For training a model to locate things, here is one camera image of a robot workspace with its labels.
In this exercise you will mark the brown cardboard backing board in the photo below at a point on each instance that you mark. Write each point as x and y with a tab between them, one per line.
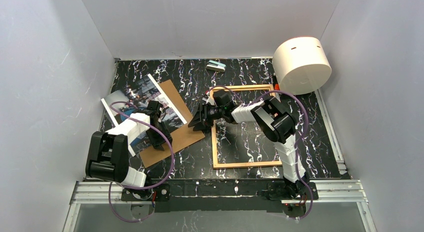
182	137

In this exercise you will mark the printed street photo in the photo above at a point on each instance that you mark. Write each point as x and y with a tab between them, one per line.
140	94

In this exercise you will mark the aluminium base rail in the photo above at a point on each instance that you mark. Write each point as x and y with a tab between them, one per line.
329	191

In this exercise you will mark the white cylindrical container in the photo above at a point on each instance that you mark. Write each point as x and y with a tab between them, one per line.
300	65

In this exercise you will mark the light wooden picture frame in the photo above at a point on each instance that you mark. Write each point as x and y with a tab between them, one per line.
216	164

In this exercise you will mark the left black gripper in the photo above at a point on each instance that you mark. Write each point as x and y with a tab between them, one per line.
158	134

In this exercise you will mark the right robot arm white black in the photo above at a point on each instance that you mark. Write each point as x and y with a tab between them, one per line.
277	124

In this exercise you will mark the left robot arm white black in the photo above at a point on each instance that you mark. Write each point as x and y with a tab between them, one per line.
108	154

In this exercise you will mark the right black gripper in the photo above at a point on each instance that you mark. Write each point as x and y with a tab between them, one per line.
205	113

